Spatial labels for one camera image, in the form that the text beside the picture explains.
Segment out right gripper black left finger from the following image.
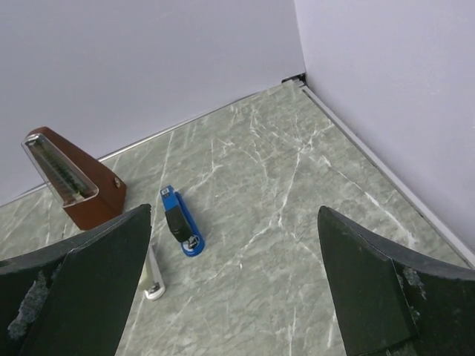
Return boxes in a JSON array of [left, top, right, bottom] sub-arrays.
[[1, 204, 151, 355]]

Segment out brown wooden metronome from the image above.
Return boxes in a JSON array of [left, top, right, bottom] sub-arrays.
[[22, 127, 127, 231]]

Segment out blue metal stapler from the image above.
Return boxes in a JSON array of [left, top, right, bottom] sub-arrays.
[[160, 185, 206, 257]]

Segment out small beige white stapler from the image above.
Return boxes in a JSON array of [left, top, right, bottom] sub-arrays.
[[137, 245, 166, 300]]

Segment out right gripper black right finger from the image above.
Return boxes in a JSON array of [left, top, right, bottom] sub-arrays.
[[318, 206, 474, 355]]

